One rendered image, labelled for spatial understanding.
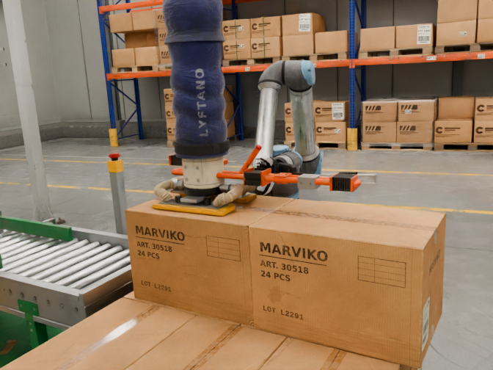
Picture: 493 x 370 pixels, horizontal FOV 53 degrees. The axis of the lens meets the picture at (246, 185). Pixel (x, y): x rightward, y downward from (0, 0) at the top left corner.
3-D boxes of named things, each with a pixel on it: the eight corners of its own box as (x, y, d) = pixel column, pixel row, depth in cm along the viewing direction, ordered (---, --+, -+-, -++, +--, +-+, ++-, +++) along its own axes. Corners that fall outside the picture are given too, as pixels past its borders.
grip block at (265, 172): (242, 186, 191) (241, 171, 190) (254, 180, 199) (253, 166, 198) (261, 187, 187) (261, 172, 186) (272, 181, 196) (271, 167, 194)
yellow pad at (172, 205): (152, 208, 203) (150, 197, 202) (166, 202, 211) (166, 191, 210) (223, 216, 187) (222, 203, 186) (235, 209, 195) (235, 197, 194)
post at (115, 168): (124, 313, 318) (106, 161, 296) (131, 308, 324) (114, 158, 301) (132, 315, 315) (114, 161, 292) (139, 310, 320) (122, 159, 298)
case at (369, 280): (253, 327, 184) (248, 225, 175) (298, 285, 217) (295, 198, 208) (420, 369, 153) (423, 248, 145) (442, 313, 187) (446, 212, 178)
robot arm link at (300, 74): (295, 163, 292) (284, 53, 238) (324, 164, 288) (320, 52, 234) (291, 181, 282) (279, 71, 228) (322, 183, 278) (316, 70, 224)
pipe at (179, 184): (154, 199, 204) (152, 186, 202) (188, 186, 225) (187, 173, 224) (224, 205, 188) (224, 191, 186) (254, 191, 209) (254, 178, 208)
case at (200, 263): (133, 297, 214) (124, 209, 205) (188, 265, 248) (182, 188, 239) (254, 327, 184) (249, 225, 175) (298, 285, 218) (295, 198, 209)
